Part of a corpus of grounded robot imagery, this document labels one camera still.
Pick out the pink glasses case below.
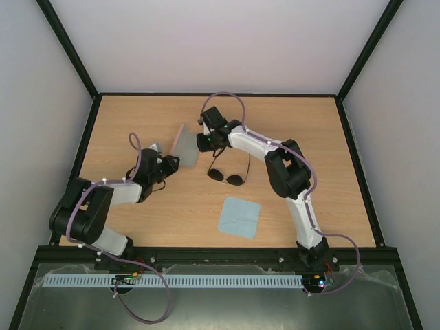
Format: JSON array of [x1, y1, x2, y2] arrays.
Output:
[[170, 124, 199, 168]]

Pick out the black round sunglasses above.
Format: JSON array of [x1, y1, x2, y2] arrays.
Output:
[[206, 149, 251, 186]]

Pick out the light blue cleaning cloth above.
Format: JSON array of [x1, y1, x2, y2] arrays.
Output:
[[217, 197, 261, 239]]

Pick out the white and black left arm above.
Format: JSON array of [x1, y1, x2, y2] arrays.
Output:
[[49, 147, 180, 256]]

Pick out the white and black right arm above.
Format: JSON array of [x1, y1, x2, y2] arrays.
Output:
[[197, 107, 328, 270]]

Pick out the grey metal front plate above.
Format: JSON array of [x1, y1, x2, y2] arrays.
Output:
[[19, 265, 413, 329]]

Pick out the white slotted cable duct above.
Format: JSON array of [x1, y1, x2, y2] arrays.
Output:
[[42, 274, 303, 289]]

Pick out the black front mounting rail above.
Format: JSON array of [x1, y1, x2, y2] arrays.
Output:
[[34, 244, 399, 272]]

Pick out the black left corner post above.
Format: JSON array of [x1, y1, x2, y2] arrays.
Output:
[[36, 0, 99, 100]]

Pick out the black frame corner post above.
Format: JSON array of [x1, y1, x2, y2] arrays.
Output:
[[336, 0, 404, 103]]

